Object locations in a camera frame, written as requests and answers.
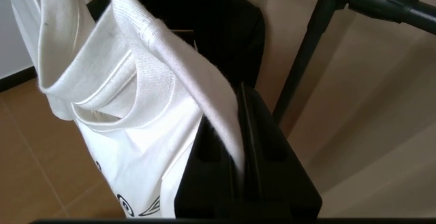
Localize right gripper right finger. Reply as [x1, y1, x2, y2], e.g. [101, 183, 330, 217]
[238, 82, 323, 219]

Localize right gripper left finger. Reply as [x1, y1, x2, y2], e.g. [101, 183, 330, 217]
[174, 114, 245, 219]

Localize white garment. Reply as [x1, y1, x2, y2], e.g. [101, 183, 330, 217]
[0, 0, 247, 219]

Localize black shorts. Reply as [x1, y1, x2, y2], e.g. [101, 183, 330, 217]
[125, 0, 266, 89]

